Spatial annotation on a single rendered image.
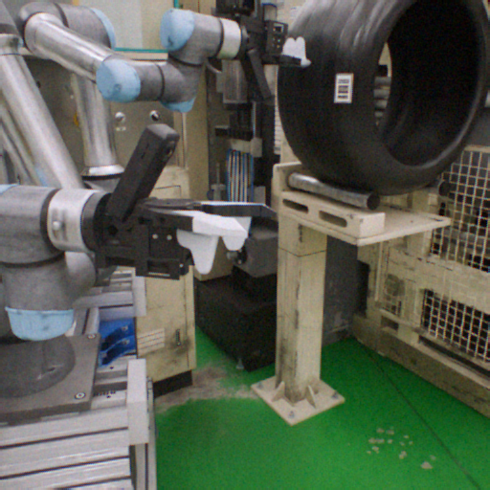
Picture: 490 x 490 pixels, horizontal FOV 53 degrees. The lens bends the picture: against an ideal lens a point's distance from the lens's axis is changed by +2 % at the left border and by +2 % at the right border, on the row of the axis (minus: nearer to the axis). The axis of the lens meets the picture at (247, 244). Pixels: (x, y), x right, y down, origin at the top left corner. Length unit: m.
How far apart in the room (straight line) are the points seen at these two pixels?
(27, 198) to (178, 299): 1.30
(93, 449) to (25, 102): 0.58
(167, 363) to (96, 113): 1.02
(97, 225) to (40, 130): 0.22
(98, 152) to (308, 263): 0.80
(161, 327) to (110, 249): 1.32
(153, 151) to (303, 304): 1.31
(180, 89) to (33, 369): 0.60
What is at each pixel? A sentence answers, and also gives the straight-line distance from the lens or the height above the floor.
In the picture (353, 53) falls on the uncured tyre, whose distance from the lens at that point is 1.19.
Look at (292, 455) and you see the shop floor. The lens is 1.80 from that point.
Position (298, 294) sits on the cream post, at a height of 0.48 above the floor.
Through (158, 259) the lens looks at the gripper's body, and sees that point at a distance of 0.54.
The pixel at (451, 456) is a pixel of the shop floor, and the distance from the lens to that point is 1.92.
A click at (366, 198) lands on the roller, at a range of 1.29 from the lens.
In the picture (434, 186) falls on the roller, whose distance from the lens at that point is 1.51.
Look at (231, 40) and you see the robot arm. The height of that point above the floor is 1.27.
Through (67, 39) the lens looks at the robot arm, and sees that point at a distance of 1.16.
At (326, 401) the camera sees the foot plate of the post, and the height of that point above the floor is 0.01.
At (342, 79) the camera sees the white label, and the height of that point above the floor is 1.20.
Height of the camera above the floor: 1.21
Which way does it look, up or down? 19 degrees down
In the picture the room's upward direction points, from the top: straight up
